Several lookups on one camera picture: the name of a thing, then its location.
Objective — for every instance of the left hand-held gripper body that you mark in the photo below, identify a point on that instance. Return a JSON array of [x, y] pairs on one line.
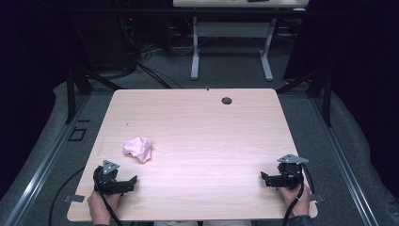
[[106, 183]]

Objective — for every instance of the white background desk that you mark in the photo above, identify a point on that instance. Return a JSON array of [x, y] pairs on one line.
[[233, 28]]

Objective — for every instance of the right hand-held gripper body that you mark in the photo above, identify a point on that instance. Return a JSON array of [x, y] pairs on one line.
[[290, 177]]

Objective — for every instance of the person's right hand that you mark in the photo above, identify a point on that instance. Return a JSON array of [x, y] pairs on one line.
[[296, 201]]

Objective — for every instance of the aluminium floor rail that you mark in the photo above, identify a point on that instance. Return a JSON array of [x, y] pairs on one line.
[[40, 172], [342, 163]]

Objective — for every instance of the black metal stand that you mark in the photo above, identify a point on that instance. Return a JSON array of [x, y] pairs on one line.
[[75, 94], [324, 94]]

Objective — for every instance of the crumpled pink cloth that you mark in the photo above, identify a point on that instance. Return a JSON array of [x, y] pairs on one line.
[[138, 149]]

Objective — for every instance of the person's left hand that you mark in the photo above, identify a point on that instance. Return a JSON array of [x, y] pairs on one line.
[[101, 205]]

